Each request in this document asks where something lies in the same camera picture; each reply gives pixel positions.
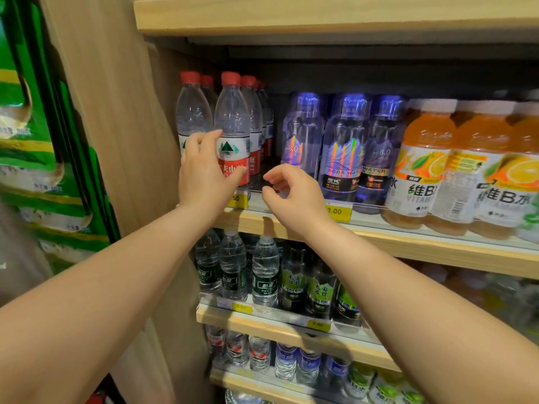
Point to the red white label water bottle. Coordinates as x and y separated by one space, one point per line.
216 342
259 355
237 349

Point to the strip of green food packets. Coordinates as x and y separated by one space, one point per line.
38 121

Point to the person's right forearm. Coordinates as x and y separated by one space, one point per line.
442 323

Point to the row of yellow vitamin drinks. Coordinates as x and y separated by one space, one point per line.
379 387

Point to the person's right hand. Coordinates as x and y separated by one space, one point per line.
303 206

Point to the purple blue label bottle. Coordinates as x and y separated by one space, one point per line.
303 134
345 155
381 164

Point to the red cap water bottle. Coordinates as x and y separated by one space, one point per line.
231 113

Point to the yellow price tag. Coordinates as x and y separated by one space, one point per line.
319 325
242 308
238 201
339 213

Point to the row of dark green-label bottles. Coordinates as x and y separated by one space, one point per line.
320 290

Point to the person's left hand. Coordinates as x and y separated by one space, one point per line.
202 185

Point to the row of red label waters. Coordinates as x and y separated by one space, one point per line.
191 105

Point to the black label water jug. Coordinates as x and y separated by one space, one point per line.
242 397

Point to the row of white cap waters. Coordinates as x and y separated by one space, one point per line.
265 273

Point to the row of blue label bottles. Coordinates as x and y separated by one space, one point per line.
309 366

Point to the person's left forearm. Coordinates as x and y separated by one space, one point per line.
84 323

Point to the wooden store shelves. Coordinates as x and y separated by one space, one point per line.
294 16

